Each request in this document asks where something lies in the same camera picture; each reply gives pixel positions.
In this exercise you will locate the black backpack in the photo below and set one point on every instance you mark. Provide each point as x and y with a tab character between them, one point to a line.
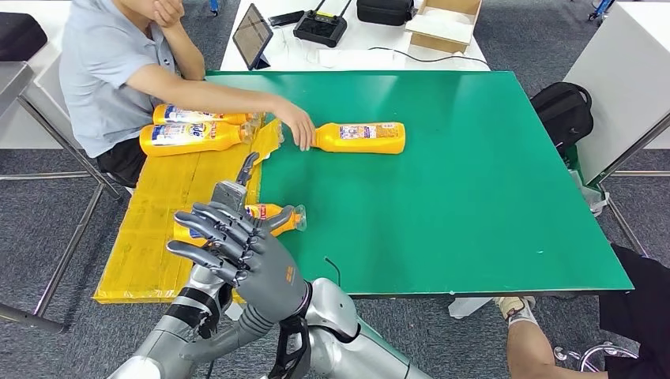
561	115

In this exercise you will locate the person's left hand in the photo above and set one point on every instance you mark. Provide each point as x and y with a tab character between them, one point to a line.
167	11

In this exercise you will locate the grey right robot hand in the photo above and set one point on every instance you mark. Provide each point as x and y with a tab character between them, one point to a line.
272	277

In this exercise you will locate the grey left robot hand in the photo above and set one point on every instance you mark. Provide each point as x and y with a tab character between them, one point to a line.
277	219

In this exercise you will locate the white desk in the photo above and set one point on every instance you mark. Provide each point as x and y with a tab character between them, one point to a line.
378	37
628	63
36	125

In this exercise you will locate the person's right hand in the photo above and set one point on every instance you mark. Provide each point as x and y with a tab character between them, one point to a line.
295	123

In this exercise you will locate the black zip case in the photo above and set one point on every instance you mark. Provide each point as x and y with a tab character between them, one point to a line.
386	10

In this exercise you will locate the white foam sheet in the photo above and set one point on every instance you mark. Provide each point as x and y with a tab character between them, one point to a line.
441	25

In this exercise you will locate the yellow taped cardboard board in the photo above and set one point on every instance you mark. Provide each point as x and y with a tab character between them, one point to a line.
146	209

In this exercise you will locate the black phone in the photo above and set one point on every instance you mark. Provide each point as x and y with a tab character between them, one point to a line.
286	18

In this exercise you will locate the clear plastic bag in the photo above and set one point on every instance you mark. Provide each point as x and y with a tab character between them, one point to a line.
590	196

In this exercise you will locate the yellow taped cardboard flap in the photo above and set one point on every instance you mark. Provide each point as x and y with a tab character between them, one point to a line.
267	144

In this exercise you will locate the person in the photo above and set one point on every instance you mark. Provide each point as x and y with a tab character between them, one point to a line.
528	350
99	78

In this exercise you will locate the orange detergent bottle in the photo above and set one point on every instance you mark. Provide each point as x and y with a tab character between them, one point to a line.
235	118
225	141
366	145
254	212

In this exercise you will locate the person's right forearm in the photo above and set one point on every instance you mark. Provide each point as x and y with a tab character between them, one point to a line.
209	97

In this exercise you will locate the black controller with antennas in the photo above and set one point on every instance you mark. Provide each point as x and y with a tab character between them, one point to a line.
320	28

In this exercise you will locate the black bag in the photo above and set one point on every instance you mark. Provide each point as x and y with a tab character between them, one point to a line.
21	35

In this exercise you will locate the chrome chair base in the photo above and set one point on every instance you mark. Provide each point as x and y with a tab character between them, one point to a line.
560	354

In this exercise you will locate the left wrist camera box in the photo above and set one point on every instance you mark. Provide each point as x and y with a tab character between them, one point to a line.
227	196

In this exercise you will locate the black tablet on stand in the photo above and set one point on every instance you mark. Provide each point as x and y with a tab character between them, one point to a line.
251	35

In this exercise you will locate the open cardboard box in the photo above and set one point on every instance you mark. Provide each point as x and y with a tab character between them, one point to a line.
439	45

